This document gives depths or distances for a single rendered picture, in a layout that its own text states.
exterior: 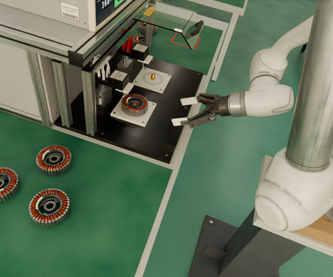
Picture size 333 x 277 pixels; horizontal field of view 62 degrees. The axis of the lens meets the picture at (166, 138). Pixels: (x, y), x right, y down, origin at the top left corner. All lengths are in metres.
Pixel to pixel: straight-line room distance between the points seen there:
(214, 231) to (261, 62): 1.09
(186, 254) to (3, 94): 1.22
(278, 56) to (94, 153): 0.73
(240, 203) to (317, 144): 1.32
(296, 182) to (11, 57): 0.92
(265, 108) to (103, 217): 0.63
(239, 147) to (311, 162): 1.59
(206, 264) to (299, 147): 1.12
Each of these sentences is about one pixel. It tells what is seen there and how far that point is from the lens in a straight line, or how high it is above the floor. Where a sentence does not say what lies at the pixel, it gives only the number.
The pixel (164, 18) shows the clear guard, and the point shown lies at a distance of 1.25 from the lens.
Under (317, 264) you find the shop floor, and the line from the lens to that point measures 2.03.
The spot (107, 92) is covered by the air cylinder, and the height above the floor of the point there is 0.82.
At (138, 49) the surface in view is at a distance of 1.29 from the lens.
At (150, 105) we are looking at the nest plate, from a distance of 1.21.
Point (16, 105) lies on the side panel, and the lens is 1.20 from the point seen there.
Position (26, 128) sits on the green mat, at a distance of 1.17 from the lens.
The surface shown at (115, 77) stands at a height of 0.92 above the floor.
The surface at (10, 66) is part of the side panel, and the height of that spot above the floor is 0.98.
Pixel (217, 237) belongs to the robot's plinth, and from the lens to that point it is 1.78.
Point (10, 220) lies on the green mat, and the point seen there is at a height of 0.75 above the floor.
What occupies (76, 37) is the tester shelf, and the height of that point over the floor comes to 1.11.
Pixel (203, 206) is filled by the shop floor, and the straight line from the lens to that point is 1.87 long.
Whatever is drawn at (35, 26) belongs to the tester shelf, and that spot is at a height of 1.11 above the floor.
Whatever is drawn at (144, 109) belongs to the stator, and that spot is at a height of 0.81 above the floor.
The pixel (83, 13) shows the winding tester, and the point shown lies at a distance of 0.97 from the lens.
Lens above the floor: 1.56
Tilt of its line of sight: 46 degrees down
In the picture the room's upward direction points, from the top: 13 degrees clockwise
